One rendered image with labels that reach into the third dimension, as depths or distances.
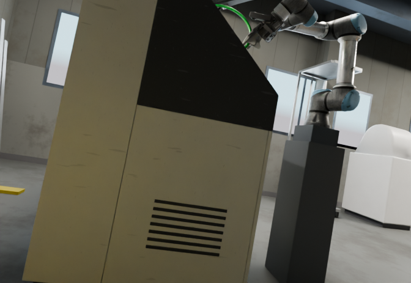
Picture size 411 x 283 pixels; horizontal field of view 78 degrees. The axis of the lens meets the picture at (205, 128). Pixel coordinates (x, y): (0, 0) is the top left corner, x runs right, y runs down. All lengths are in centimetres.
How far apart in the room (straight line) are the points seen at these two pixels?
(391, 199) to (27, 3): 558
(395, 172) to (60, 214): 399
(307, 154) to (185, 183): 74
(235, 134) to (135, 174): 44
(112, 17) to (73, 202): 73
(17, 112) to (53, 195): 318
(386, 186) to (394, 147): 54
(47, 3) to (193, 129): 371
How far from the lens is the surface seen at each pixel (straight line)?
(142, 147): 105
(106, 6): 118
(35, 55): 431
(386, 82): 610
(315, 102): 166
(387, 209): 432
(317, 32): 168
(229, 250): 118
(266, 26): 135
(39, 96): 418
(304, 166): 152
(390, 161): 430
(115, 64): 109
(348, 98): 157
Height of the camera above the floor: 69
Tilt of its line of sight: 3 degrees up
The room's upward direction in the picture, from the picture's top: 10 degrees clockwise
